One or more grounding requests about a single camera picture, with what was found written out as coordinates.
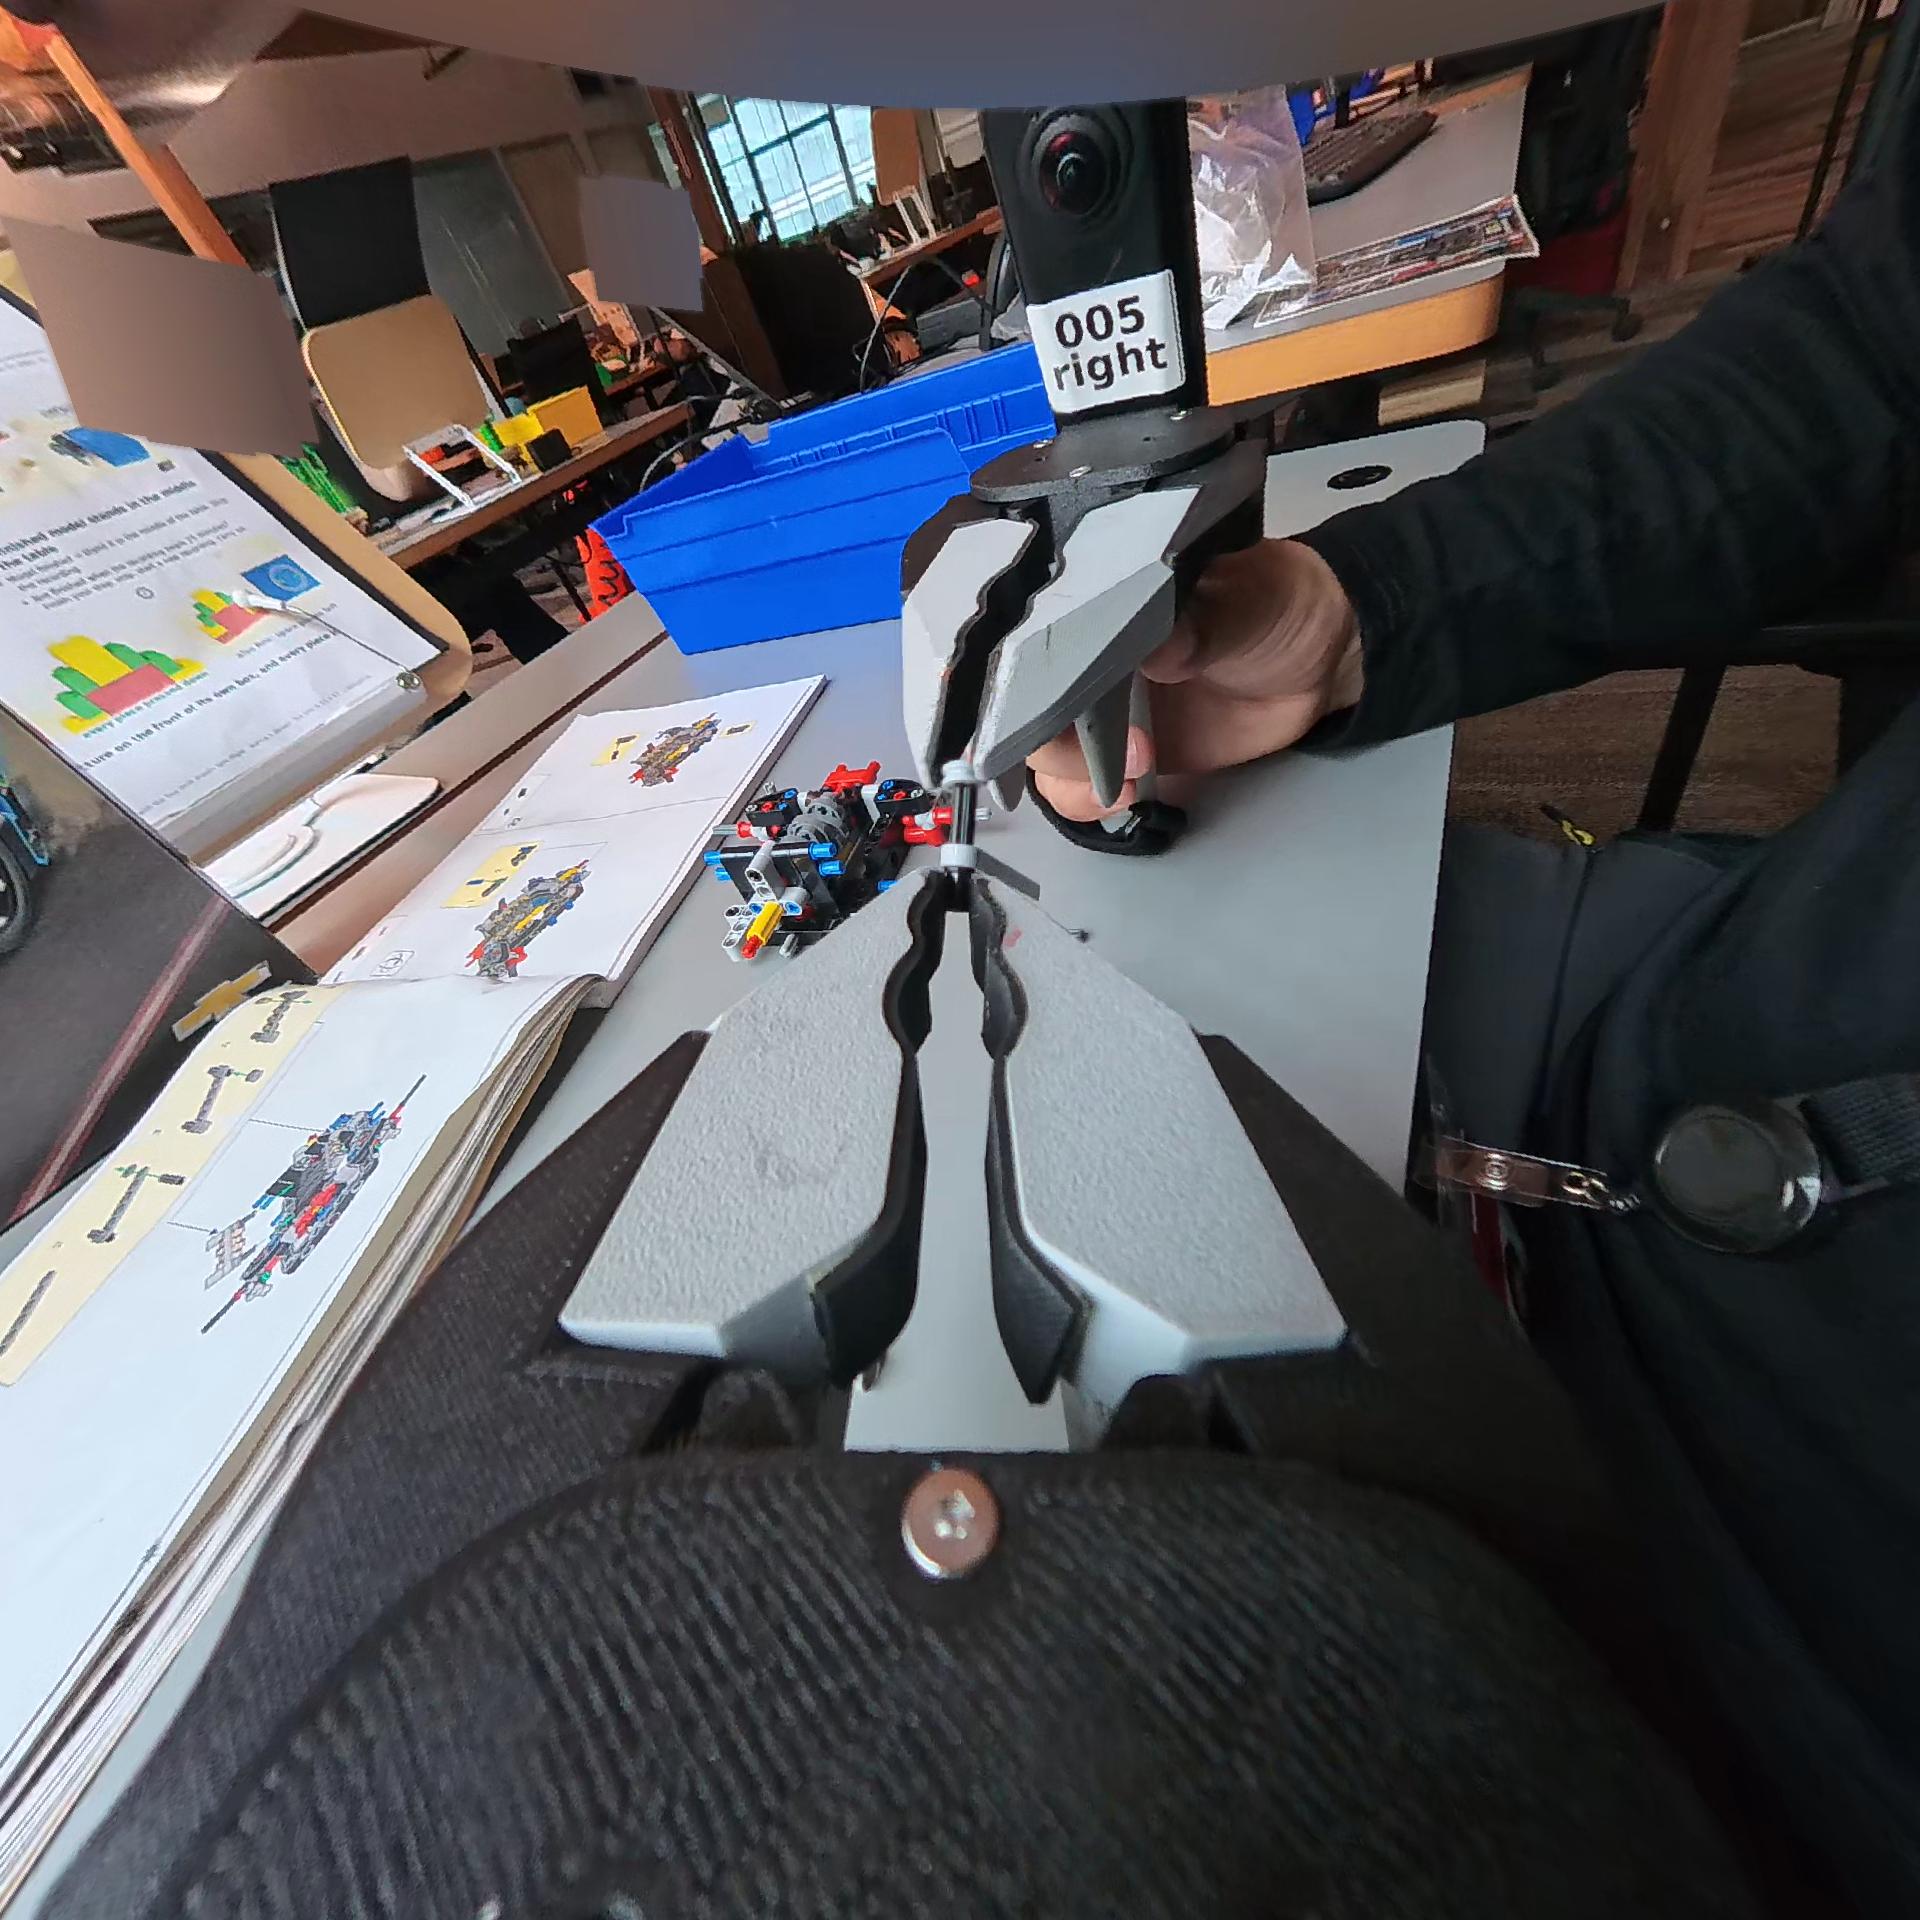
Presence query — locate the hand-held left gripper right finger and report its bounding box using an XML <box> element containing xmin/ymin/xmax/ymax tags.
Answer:
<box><xmin>966</xmin><ymin>877</ymin><xmax>1350</xmax><ymax>1418</ymax></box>

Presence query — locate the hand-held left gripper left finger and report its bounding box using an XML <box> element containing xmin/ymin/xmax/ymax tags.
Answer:
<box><xmin>559</xmin><ymin>874</ymin><xmax>947</xmax><ymax>1390</ymax></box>

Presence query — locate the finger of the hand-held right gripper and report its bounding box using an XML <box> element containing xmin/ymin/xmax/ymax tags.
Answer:
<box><xmin>900</xmin><ymin>512</ymin><xmax>1052</xmax><ymax>782</ymax></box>
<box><xmin>973</xmin><ymin>481</ymin><xmax>1205</xmax><ymax>810</ymax></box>

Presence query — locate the person's right forearm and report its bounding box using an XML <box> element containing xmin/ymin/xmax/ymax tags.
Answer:
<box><xmin>1290</xmin><ymin>149</ymin><xmax>1920</xmax><ymax>750</ymax></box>

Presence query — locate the partly built lego assembly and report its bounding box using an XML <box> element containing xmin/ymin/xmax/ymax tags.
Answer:
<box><xmin>706</xmin><ymin>763</ymin><xmax>963</xmax><ymax>964</ymax></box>

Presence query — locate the open lego instruction booklet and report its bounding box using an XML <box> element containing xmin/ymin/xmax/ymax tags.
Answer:
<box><xmin>0</xmin><ymin>674</ymin><xmax>831</xmax><ymax>1863</ymax></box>

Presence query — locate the black lego set box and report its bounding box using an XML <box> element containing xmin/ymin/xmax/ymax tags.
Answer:
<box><xmin>0</xmin><ymin>705</ymin><xmax>318</xmax><ymax>1224</ymax></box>

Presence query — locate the person's right hand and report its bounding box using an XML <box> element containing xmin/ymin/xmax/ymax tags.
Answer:
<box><xmin>1027</xmin><ymin>535</ymin><xmax>1368</xmax><ymax>818</ymax></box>

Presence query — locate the blue plastic bin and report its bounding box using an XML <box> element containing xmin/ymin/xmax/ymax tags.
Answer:
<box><xmin>591</xmin><ymin>342</ymin><xmax>1058</xmax><ymax>657</ymax></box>

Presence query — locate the round wooden edged table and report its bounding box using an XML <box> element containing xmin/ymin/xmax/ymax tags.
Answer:
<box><xmin>1208</xmin><ymin>68</ymin><xmax>1509</xmax><ymax>407</ymax></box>

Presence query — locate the clear plastic bag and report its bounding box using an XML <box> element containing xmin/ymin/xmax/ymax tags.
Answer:
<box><xmin>1187</xmin><ymin>81</ymin><xmax>1323</xmax><ymax>332</ymax></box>

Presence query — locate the clear badge holder with clip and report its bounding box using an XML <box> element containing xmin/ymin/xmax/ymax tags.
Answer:
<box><xmin>1409</xmin><ymin>1048</ymin><xmax>1653</xmax><ymax>1320</ymax></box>

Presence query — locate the printed leaflet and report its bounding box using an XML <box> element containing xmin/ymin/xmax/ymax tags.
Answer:
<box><xmin>1251</xmin><ymin>196</ymin><xmax>1543</xmax><ymax>328</ymax></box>

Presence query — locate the wooden workbench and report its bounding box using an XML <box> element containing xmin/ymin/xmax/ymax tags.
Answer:
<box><xmin>360</xmin><ymin>396</ymin><xmax>699</xmax><ymax>572</ymax></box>

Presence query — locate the wooden display board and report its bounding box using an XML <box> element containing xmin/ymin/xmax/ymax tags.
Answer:
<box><xmin>224</xmin><ymin>441</ymin><xmax>475</xmax><ymax>723</ymax></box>

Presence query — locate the beige rounded board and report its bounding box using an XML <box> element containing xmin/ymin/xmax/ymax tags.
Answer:
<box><xmin>301</xmin><ymin>291</ymin><xmax>506</xmax><ymax>505</ymax></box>

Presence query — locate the printed instruction sheet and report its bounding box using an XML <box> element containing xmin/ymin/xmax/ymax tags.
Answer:
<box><xmin>0</xmin><ymin>282</ymin><xmax>448</xmax><ymax>827</ymax></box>

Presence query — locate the black metal chair frame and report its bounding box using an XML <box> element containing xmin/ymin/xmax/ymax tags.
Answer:
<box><xmin>1638</xmin><ymin>614</ymin><xmax>1920</xmax><ymax>834</ymax></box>

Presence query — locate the black lanyard strap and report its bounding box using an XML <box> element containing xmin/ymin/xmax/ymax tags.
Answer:
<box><xmin>1802</xmin><ymin>1071</ymin><xmax>1920</xmax><ymax>1201</ymax></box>

